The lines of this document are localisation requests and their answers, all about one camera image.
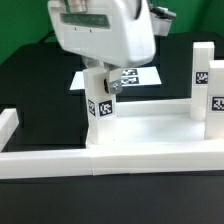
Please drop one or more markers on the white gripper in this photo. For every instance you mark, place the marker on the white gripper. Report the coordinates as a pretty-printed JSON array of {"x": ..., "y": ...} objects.
[{"x": 117, "y": 32}]

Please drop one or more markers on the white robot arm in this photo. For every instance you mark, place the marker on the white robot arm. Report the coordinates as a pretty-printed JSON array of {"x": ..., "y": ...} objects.
[{"x": 161, "y": 19}]

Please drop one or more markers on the white obstacle fence frame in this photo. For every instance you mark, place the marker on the white obstacle fence frame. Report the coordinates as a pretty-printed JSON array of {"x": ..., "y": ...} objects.
[{"x": 94, "y": 161}]

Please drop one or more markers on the white desk top tray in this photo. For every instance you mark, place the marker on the white desk top tray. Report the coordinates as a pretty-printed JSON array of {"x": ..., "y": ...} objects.
[{"x": 157, "y": 125}]

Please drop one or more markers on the fiducial marker sheet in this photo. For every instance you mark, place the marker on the fiducial marker sheet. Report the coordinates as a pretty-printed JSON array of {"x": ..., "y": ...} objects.
[{"x": 144, "y": 76}]

